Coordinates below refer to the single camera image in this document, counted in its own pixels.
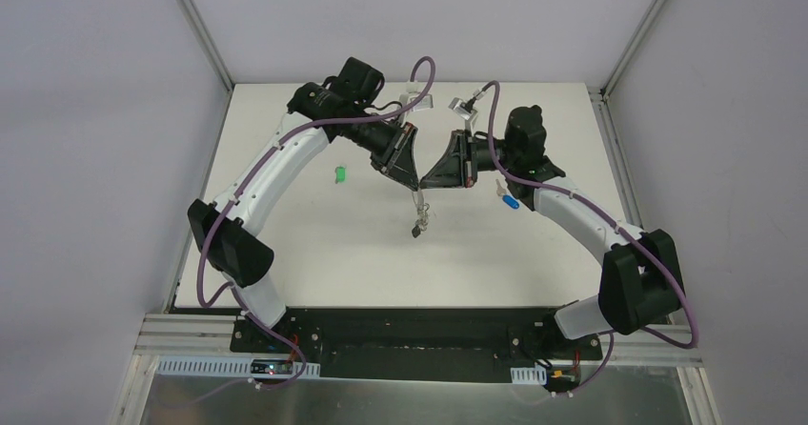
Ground keyring with keys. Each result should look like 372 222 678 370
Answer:
411 189 430 238

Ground green tagged key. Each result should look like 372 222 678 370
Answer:
334 165 347 184

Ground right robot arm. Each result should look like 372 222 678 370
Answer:
419 105 684 358

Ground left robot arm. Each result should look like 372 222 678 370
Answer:
187 57 434 354

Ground blue tagged key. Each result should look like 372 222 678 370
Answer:
495 179 520 210

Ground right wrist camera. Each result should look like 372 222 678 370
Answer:
449 97 478 130

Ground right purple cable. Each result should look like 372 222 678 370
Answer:
470 81 700 398

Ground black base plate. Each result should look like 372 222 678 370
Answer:
230 307 603 383

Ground aluminium frame rail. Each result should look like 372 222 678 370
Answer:
133 313 253 355

